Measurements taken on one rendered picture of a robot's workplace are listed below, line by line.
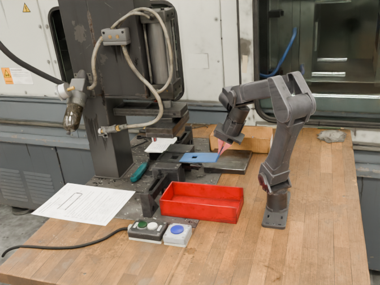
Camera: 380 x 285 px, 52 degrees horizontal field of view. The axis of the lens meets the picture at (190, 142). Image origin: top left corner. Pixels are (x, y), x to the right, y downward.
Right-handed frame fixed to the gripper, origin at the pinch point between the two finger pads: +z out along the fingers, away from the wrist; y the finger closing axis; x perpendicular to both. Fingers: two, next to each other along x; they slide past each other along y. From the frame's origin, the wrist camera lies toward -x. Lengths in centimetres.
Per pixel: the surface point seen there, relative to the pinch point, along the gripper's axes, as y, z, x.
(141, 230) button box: 9.7, 14.4, 37.1
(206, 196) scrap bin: -2.6, 10.3, 13.2
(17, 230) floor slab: 109, 165, -53
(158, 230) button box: 5.2, 12.2, 35.9
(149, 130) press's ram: 24.6, -0.9, 9.5
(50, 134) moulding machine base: 105, 83, -66
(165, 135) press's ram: 18.8, -1.9, 9.4
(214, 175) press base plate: -1.6, 12.1, -3.8
